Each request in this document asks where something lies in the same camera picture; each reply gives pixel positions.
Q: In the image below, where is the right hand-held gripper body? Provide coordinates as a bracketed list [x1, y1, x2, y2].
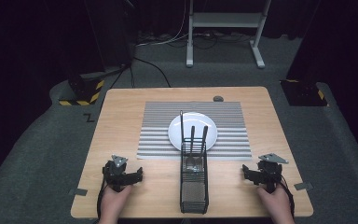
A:
[255, 152, 290, 193]

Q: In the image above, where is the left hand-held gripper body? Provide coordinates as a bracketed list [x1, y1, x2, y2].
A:
[102, 154, 132, 192]

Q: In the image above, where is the dark-handled fork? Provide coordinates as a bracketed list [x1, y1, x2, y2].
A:
[200, 125, 210, 157]

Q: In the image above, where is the black wire cutlery basket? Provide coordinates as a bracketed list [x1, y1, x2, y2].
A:
[179, 137, 210, 215]

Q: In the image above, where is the silver table knife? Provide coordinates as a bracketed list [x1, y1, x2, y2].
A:
[179, 110, 186, 150]

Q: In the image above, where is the person's left hand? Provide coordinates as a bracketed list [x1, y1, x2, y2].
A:
[99, 185, 133, 220]

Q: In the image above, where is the person's right hand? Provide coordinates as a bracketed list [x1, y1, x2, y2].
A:
[256, 184, 295, 220]

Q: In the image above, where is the grey tape strip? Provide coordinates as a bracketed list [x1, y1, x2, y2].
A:
[68, 188, 89, 197]
[293, 181, 314, 191]

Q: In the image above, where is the grey striped placemat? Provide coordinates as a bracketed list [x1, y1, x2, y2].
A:
[136, 101, 254, 161]

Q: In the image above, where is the white round plate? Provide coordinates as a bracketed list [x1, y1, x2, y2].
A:
[167, 111, 219, 152]

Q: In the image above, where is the black yellow striped base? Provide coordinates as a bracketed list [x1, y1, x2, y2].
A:
[280, 78, 329, 107]
[58, 74, 106, 107]

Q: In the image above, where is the black equipment panel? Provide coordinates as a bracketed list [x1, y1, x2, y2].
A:
[83, 0, 138, 69]

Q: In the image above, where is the white metal stand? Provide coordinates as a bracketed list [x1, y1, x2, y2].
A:
[185, 0, 273, 70]

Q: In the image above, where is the right hand-held gripper black cable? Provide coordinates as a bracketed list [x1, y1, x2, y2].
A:
[279, 177, 296, 217]

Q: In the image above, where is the hand-held gripper black cable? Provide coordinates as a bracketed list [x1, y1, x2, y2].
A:
[279, 177, 296, 217]
[96, 181, 109, 220]

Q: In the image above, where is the left hand-held gripper black cable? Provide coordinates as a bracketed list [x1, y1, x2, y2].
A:
[96, 181, 109, 220]

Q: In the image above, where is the dark-handled spoon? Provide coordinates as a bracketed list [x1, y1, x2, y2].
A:
[187, 125, 198, 171]

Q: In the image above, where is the black floor cable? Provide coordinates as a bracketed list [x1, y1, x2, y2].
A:
[132, 57, 172, 89]

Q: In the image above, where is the bundle of dark floor cables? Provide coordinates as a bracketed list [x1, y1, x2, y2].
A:
[164, 30, 254, 50]

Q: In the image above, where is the white floor cable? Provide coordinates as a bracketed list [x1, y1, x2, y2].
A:
[135, 0, 190, 49]

